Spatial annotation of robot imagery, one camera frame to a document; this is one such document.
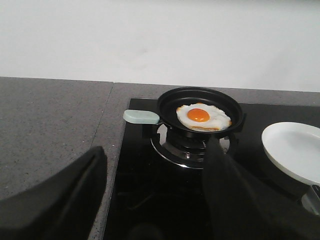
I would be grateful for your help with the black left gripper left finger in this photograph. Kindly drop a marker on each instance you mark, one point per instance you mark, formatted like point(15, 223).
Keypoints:
point(63, 207)

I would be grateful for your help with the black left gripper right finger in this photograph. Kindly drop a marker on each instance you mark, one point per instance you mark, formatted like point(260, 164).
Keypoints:
point(243, 208)

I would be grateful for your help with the white round plate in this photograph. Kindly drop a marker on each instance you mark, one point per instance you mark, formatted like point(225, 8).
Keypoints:
point(294, 148)

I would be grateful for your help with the fried egg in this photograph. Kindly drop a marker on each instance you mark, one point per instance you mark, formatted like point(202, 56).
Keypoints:
point(203, 118)

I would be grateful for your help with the small black frying pan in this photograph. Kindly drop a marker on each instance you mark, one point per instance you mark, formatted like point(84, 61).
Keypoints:
point(169, 101)

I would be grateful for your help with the left silver stove knob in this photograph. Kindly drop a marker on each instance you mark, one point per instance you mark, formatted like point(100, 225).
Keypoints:
point(311, 200)

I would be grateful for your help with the left black gas burner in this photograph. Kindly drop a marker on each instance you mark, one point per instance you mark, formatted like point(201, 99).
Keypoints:
point(188, 151)

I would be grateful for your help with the black glass gas hob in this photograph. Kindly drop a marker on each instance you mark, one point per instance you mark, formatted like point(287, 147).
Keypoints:
point(150, 190)

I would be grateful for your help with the left black pan support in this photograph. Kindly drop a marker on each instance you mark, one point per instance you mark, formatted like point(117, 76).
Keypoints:
point(150, 130)

